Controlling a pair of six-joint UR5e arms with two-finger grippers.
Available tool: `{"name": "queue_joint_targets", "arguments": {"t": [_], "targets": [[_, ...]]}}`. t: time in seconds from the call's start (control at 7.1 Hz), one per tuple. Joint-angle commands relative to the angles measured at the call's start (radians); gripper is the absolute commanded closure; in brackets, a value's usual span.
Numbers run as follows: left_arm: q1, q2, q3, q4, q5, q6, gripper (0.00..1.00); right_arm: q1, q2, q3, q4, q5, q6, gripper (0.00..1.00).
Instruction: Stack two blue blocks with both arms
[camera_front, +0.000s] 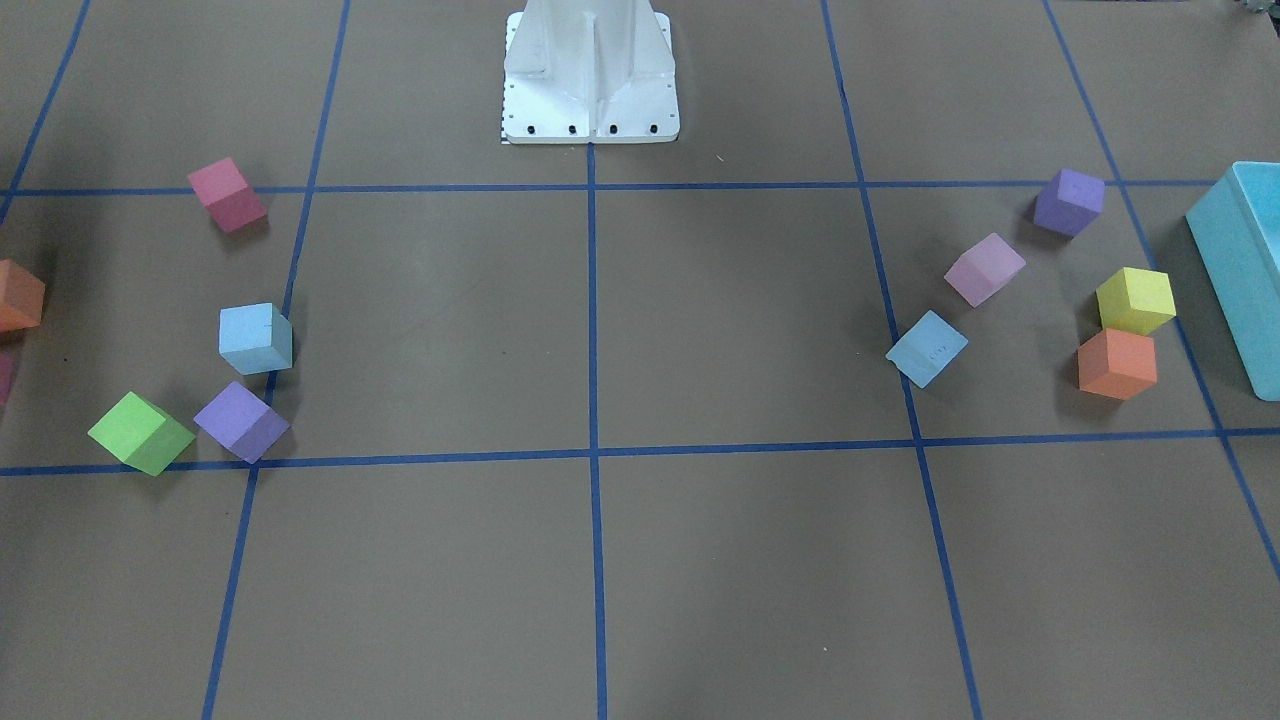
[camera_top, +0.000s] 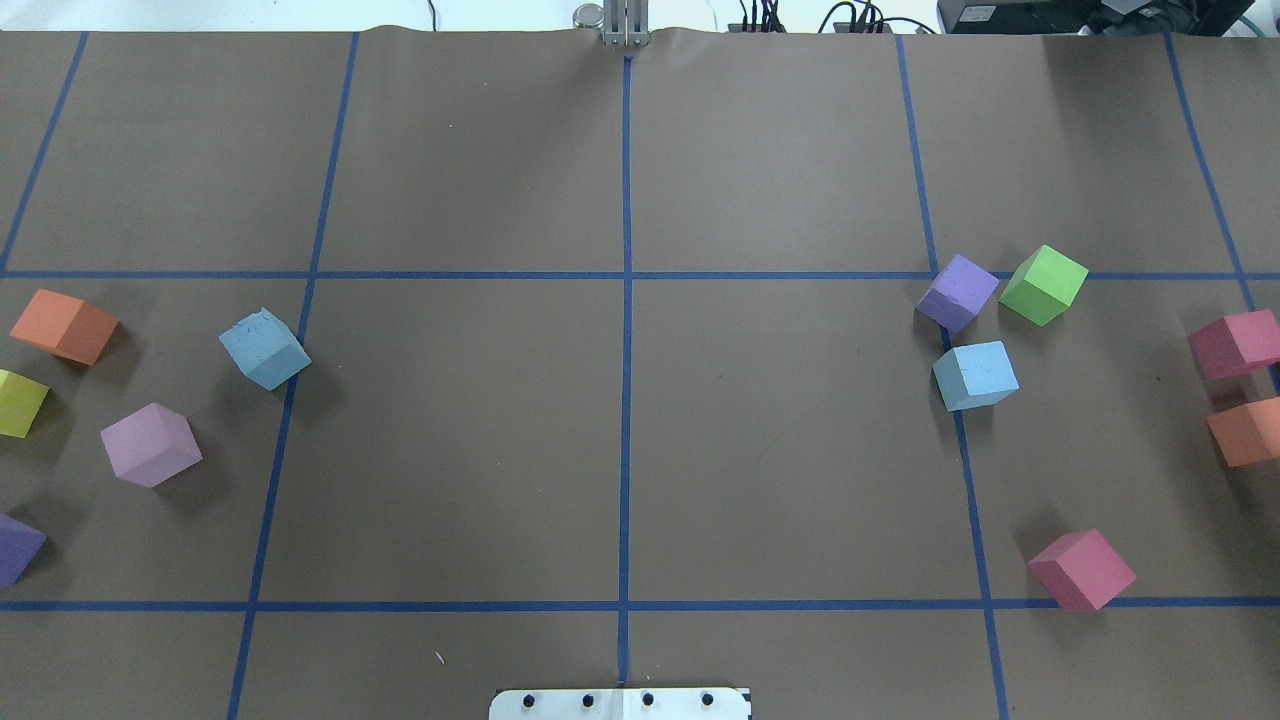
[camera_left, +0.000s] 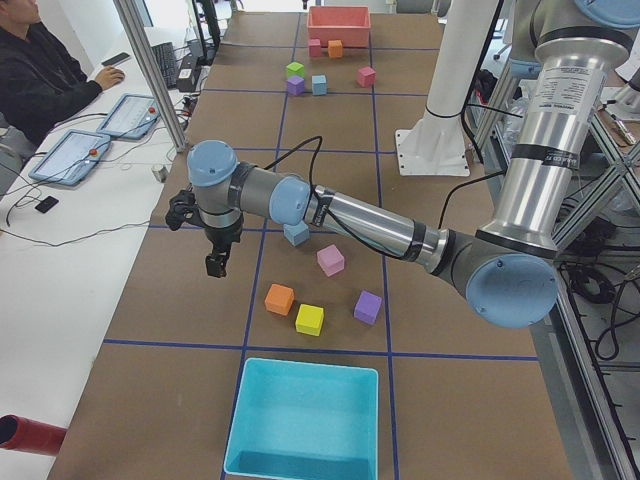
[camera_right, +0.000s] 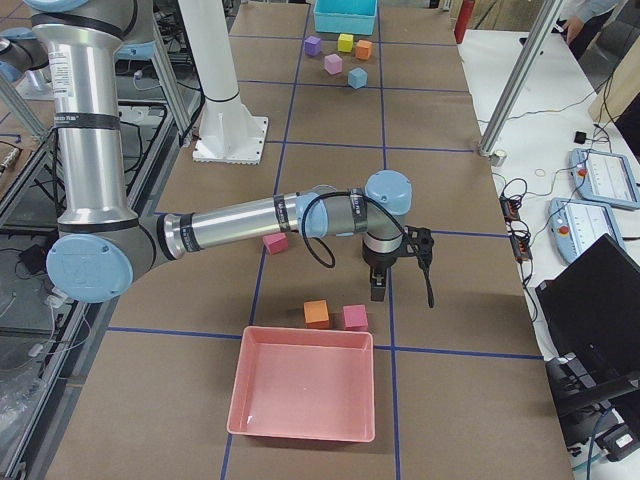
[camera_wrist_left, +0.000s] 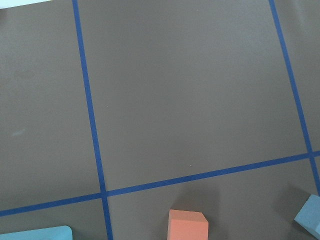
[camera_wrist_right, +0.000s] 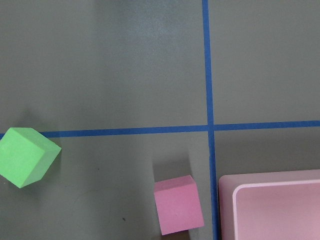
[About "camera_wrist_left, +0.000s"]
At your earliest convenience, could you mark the blue foam block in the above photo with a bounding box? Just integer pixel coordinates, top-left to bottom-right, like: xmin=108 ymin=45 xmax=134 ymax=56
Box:
xmin=294 ymin=194 xmax=320 ymax=240

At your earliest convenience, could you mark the teal plastic bin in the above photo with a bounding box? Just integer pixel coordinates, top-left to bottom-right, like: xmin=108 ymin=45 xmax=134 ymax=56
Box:
xmin=0 ymin=225 xmax=73 ymax=240

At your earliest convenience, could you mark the orange foam block left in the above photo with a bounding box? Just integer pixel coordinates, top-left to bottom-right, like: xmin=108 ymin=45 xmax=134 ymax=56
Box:
xmin=167 ymin=209 xmax=209 ymax=240

